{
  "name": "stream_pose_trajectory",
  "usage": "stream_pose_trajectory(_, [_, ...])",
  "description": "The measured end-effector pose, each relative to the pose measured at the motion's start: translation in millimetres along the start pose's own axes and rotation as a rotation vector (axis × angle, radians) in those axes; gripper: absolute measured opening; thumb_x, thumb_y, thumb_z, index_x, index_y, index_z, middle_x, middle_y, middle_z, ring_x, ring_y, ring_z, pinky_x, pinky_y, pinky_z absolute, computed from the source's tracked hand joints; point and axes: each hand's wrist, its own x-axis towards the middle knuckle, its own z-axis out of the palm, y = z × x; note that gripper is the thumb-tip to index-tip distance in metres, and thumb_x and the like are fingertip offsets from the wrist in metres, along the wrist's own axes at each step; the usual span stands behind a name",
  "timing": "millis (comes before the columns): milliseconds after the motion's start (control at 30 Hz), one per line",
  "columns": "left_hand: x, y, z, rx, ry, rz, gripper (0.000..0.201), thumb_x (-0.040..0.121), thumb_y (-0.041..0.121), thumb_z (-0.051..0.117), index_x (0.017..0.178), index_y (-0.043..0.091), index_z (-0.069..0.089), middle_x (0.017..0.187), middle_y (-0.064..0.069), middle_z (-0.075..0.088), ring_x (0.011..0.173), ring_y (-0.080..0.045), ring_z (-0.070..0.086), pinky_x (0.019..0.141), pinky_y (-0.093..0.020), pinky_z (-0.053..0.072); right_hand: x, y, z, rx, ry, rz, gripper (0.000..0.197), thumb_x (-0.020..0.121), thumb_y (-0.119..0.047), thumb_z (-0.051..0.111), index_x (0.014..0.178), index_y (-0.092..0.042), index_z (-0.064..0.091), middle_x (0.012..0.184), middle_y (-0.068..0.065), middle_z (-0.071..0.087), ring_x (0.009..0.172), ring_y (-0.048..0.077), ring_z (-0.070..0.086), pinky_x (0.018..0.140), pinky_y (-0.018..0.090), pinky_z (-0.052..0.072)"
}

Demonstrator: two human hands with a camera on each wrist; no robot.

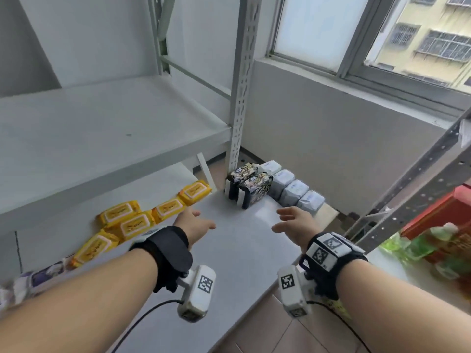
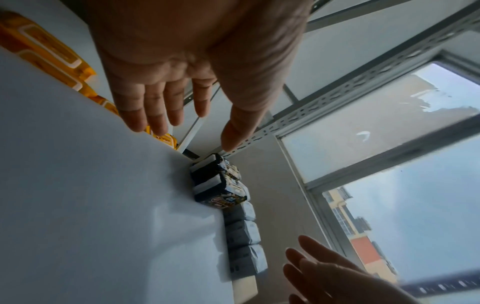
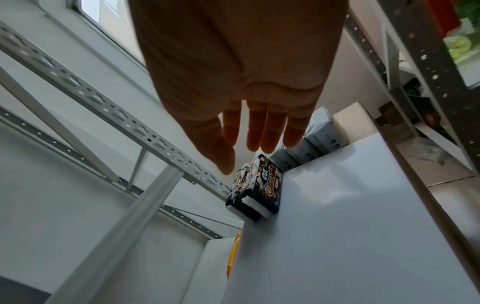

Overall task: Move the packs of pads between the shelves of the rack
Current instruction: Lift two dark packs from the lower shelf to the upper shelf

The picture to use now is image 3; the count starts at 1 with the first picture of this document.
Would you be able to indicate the person's right hand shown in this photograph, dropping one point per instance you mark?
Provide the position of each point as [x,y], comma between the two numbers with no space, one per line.
[232,59]

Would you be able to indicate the white metal shelf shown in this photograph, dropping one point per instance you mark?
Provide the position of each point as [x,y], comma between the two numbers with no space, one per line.
[112,109]

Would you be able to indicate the frosted glass window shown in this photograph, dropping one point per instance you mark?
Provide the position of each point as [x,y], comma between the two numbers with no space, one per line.
[105,14]

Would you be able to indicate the grey metal rack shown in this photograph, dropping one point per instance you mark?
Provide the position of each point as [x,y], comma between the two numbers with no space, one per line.
[423,53]

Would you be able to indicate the white rectangular board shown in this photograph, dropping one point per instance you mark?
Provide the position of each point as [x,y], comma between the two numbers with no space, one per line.
[356,222]

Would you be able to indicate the red plastic container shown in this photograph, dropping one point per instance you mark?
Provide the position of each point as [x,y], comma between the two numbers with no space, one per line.
[442,14]

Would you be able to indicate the crumpled clear plastic bag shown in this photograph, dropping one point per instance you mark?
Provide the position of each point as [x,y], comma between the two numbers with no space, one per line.
[427,150]

